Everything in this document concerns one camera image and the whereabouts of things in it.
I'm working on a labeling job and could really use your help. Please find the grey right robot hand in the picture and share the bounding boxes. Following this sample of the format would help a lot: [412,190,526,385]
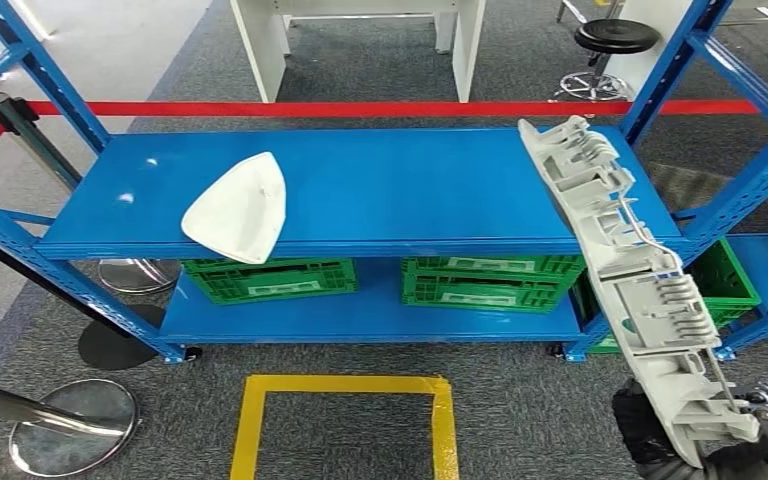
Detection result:
[611,378,768,480]

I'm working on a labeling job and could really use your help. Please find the grey plastic wheel cover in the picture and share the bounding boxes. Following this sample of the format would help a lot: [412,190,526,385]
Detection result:
[517,114,762,470]

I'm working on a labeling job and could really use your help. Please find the blue metal shelf rack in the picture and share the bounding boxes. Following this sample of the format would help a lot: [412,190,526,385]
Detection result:
[715,218,768,362]
[0,0,768,364]

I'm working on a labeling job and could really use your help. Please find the white triangular plastic part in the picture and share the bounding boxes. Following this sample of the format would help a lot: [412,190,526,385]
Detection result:
[180,150,288,266]

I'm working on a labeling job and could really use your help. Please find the green open plastic crate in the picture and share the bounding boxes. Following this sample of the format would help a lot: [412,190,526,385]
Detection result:
[572,237,763,356]

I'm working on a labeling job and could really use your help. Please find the dark grey flat panel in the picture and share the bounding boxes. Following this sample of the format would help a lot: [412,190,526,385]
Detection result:
[648,162,736,217]

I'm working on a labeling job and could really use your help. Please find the white cabinet panel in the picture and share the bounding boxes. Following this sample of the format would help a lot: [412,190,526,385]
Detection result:
[605,0,697,101]

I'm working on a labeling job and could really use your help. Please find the black stool with chrome base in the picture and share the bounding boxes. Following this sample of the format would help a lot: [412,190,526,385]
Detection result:
[549,18,662,104]

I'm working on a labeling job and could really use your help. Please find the yellow floor tape square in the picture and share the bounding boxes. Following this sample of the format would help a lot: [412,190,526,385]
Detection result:
[230,374,459,480]

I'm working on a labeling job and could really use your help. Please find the chrome stanchion with round base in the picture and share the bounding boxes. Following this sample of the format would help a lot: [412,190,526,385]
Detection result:
[0,91,181,297]
[0,374,141,480]

